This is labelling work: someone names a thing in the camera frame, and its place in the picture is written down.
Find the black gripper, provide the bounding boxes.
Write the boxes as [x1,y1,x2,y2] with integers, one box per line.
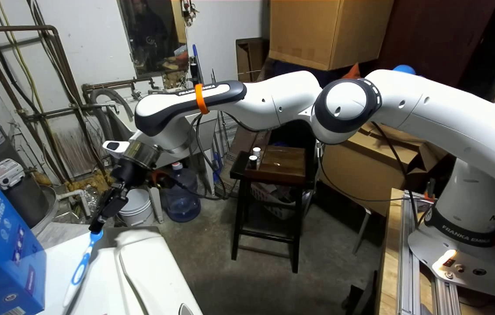
[88,159,153,234]

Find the brown wooden stool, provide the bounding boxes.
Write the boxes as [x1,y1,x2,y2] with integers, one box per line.
[228,124,319,275]

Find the white plastic bucket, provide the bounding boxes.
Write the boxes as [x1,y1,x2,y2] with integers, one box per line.
[116,187,156,229]

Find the white appliance top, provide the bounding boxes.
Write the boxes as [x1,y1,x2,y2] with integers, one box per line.
[36,226,205,315]

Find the blue water jug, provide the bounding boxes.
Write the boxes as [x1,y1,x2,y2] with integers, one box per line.
[160,164,204,224]

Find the white utility sink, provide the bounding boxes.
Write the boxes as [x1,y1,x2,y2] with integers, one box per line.
[113,86,221,224]

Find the metal sink faucet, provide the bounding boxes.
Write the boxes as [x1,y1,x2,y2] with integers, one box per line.
[81,75,176,121]

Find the open cardboard box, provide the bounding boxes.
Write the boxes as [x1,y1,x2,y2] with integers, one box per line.
[319,124,436,217]

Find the orange pillow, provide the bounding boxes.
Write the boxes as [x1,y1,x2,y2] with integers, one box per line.
[342,61,363,80]

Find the closed cardboard box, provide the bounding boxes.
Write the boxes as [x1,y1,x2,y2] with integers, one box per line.
[268,0,396,73]

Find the dark brown cabinet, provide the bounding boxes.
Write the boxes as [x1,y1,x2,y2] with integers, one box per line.
[380,0,495,103]

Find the silver wrist camera block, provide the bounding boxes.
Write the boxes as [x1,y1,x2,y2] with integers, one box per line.
[102,138,165,171]

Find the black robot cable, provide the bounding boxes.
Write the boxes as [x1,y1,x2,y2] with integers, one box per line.
[191,112,244,199]

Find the gray wall pipes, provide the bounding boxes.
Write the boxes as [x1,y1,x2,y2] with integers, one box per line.
[0,0,121,184]

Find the aluminium rail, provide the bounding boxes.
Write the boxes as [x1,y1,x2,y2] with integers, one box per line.
[398,191,436,315]

